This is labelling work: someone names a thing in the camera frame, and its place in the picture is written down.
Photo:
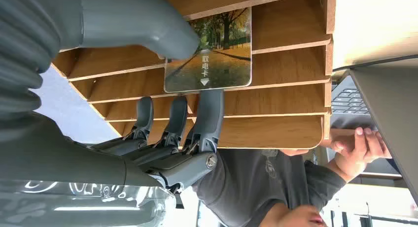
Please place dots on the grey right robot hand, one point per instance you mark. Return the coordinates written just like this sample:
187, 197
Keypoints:
65, 163

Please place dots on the person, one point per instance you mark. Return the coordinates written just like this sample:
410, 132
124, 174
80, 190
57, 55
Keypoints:
248, 186

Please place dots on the tiered wooden card rack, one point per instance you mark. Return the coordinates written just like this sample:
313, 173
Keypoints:
287, 65

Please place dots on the ribbed grey right arm sleeve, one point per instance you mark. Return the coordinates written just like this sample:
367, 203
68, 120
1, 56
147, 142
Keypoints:
19, 56

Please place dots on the grey laptop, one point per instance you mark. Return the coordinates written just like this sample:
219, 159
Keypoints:
392, 121

